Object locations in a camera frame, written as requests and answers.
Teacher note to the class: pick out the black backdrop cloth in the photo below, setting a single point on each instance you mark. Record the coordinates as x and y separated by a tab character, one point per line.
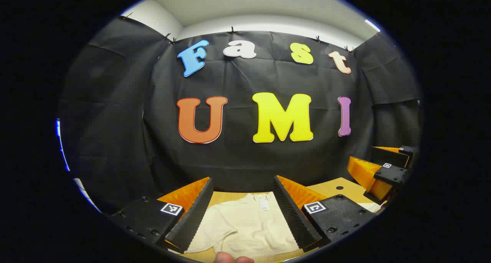
238	159

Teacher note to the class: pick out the cream white sweatshirt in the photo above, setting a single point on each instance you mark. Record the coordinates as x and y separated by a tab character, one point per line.
245	224

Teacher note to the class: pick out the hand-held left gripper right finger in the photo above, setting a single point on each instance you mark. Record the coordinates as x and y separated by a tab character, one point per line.
293	217

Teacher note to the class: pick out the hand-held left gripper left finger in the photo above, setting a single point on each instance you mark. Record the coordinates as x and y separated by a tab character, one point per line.
191	220

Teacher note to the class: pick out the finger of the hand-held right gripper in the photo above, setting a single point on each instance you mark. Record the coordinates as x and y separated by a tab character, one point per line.
393	175
387	155

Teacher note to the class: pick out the ceiling light panel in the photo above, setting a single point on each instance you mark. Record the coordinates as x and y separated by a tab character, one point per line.
372	25

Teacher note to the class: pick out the white side desk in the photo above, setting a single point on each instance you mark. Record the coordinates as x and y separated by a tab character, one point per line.
86	196

